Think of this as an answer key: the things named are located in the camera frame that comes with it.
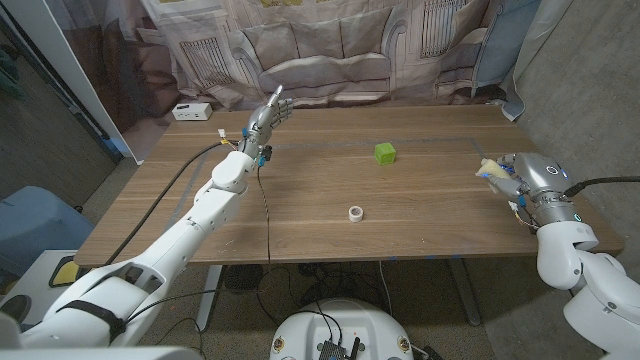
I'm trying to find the pale grey hanging cloth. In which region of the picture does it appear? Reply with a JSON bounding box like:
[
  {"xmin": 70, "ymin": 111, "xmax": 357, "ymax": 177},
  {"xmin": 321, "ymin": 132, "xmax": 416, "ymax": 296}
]
[{"xmin": 501, "ymin": 0, "xmax": 576, "ymax": 122}]

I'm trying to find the black round floor fan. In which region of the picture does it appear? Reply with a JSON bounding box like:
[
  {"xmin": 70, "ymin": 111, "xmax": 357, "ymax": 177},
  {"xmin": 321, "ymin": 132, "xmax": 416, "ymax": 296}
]
[{"xmin": 223, "ymin": 263, "xmax": 264, "ymax": 295}]

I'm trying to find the printed sofa backdrop cloth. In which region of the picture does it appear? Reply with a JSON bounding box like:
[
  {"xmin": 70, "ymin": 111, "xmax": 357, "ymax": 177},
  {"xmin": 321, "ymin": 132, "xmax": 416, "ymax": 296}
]
[{"xmin": 44, "ymin": 0, "xmax": 544, "ymax": 121}]

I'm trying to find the thin black left wrist cable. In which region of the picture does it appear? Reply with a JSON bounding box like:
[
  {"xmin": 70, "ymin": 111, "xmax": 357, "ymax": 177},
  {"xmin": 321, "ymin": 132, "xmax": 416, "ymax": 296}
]
[{"xmin": 256, "ymin": 167, "xmax": 272, "ymax": 265}]

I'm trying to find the grey table leg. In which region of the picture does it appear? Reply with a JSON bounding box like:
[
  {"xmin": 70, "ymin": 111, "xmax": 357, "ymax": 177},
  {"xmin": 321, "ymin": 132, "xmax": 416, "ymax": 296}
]
[{"xmin": 447, "ymin": 258, "xmax": 482, "ymax": 327}]

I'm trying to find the pale yellow sponge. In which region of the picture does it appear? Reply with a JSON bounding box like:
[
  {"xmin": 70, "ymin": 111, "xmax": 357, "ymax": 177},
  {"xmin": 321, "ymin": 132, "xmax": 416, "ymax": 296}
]
[{"xmin": 474, "ymin": 158, "xmax": 511, "ymax": 194}]

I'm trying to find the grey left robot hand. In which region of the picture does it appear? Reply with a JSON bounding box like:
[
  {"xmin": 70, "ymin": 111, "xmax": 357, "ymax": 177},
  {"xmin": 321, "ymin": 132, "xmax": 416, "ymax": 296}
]
[{"xmin": 239, "ymin": 84, "xmax": 295, "ymax": 160}]

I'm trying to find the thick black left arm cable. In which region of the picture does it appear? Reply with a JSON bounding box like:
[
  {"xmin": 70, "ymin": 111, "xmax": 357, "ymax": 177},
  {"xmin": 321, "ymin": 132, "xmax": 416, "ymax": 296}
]
[{"xmin": 102, "ymin": 141, "xmax": 239, "ymax": 266}]

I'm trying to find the white leaning panel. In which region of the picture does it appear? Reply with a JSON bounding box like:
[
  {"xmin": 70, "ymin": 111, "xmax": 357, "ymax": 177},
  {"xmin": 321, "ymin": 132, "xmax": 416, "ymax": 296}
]
[{"xmin": 0, "ymin": 0, "xmax": 146, "ymax": 165}]

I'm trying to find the black cable bundle under table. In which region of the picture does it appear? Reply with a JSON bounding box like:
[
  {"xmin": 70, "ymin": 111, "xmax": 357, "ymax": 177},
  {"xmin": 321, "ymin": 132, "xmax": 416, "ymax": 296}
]
[{"xmin": 297, "ymin": 262, "xmax": 386, "ymax": 304}]

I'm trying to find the green cube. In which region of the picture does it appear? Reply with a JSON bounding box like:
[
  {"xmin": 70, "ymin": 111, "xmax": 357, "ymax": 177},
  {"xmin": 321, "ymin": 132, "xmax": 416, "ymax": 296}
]
[{"xmin": 374, "ymin": 142, "xmax": 398, "ymax": 167}]

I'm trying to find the white table leg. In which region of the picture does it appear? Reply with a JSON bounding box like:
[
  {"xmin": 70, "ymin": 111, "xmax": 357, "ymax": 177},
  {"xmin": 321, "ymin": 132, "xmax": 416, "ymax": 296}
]
[{"xmin": 195, "ymin": 264, "xmax": 224, "ymax": 332}]

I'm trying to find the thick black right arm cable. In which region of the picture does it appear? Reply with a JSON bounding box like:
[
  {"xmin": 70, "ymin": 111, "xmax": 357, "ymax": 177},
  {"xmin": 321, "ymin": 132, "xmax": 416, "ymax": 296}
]
[{"xmin": 563, "ymin": 175, "xmax": 640, "ymax": 199}]

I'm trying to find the white power strip box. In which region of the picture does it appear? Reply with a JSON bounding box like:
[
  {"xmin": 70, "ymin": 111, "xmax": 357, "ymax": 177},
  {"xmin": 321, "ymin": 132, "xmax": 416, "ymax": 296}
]
[{"xmin": 171, "ymin": 102, "xmax": 213, "ymax": 122}]

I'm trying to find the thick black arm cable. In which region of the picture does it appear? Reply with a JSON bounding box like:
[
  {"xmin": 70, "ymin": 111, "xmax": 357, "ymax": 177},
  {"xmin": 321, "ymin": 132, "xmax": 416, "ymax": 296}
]
[
  {"xmin": 563, "ymin": 175, "xmax": 640, "ymax": 199},
  {"xmin": 102, "ymin": 141, "xmax": 239, "ymax": 266}
]

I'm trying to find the white floor base yellow pad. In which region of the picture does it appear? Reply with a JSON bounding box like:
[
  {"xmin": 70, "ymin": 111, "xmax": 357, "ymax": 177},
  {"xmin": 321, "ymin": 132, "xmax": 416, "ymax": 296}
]
[{"xmin": 0, "ymin": 248, "xmax": 101, "ymax": 329}]

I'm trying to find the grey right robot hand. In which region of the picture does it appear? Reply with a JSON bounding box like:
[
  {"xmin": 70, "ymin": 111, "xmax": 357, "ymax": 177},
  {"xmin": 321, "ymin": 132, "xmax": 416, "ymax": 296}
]
[{"xmin": 487, "ymin": 152, "xmax": 585, "ymax": 230}]

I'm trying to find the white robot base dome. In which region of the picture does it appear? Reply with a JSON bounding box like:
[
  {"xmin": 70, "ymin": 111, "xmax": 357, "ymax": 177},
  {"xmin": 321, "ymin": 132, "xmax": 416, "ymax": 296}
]
[{"xmin": 269, "ymin": 298, "xmax": 415, "ymax": 360}]

